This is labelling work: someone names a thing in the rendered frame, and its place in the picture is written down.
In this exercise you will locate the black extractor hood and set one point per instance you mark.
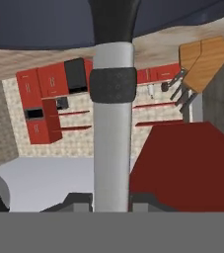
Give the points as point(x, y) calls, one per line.
point(75, 75)

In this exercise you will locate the red cupboard run with oven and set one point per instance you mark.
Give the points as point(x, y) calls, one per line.
point(39, 105)

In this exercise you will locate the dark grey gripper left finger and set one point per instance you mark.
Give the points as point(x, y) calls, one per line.
point(75, 201)

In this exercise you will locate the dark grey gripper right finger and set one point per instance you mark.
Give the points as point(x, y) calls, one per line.
point(143, 201)

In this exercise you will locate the wooden knife block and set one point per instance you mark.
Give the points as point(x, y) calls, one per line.
point(205, 62)

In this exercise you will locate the red wall cupboard run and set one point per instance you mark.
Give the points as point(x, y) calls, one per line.
point(158, 74)

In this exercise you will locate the red wall shelf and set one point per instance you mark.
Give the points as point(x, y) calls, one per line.
point(74, 112)
point(154, 105)
point(159, 123)
point(72, 128)

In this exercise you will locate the small black coffee machine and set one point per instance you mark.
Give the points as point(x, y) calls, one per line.
point(61, 103)

